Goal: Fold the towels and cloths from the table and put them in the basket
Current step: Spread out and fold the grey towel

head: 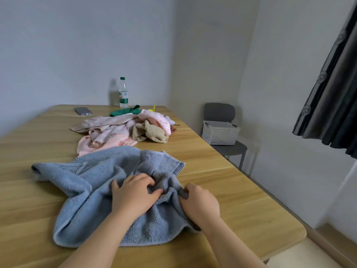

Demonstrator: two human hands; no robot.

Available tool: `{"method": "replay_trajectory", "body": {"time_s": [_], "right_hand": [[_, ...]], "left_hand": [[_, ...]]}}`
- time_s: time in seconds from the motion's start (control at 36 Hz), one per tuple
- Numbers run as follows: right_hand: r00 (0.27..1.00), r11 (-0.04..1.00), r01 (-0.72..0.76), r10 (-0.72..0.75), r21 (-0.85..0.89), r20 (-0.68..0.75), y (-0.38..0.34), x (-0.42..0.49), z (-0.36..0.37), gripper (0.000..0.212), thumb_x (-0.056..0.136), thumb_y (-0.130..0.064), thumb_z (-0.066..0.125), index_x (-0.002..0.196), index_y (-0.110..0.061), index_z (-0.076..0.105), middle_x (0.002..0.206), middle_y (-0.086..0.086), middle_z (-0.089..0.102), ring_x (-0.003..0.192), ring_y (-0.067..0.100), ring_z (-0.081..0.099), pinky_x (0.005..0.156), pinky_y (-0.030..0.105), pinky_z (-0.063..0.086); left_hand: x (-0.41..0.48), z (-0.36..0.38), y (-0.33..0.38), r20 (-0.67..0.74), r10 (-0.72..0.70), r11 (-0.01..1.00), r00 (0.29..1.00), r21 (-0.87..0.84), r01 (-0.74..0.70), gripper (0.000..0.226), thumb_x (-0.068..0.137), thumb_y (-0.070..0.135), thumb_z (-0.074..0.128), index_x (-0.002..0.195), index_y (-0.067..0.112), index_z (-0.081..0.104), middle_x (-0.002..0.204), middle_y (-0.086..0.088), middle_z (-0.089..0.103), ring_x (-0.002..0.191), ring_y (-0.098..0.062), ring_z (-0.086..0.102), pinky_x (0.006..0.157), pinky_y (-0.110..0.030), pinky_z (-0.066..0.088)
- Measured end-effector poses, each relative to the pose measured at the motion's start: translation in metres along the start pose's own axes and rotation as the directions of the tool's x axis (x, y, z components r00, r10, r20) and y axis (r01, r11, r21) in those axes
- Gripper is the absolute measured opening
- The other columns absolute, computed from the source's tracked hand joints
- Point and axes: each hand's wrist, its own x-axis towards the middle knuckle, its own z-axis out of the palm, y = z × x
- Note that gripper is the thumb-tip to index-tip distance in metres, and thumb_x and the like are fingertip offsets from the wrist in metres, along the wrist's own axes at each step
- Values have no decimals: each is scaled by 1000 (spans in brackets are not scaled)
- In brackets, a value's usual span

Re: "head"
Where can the person's right forearm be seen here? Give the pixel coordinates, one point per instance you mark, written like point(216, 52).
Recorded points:
point(231, 245)

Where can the tan brown towel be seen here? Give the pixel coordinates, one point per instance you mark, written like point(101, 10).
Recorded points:
point(154, 133)

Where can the pale pink towel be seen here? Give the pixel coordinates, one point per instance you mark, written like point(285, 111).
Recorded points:
point(106, 125)

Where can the lilac dotted white cloth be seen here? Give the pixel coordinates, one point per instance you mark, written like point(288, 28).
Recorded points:
point(169, 120)

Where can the dark grey curtain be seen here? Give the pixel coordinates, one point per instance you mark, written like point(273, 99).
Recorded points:
point(332, 103)

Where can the clear green-label water bottle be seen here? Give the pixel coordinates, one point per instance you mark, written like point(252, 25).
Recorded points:
point(123, 94)

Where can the grey-blue towel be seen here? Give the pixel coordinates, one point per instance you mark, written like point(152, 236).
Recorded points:
point(92, 170)

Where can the person's right hand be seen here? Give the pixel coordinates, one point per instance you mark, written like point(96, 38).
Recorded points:
point(202, 206)

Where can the pink dotted cloth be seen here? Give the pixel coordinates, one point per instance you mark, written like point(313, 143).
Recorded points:
point(157, 120)

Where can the grey chair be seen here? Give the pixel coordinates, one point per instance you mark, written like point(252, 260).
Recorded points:
point(219, 111)

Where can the person's left forearm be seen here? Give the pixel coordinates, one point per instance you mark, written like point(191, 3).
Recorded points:
point(103, 242)

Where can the white plastic basket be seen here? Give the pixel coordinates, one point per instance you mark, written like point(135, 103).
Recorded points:
point(220, 134)

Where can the green cloth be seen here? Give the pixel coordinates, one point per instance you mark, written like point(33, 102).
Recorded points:
point(124, 111)

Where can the person's left hand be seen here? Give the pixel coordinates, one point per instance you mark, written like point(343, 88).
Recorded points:
point(131, 198)

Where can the grey smartphone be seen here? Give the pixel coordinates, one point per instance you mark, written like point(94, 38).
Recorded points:
point(83, 111)

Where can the wooden table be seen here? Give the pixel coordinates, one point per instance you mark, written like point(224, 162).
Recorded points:
point(237, 198)

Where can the salmon pink scalloped towel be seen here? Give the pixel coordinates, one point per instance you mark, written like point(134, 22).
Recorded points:
point(94, 149)

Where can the yellow cloth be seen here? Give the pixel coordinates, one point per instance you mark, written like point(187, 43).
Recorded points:
point(152, 109)

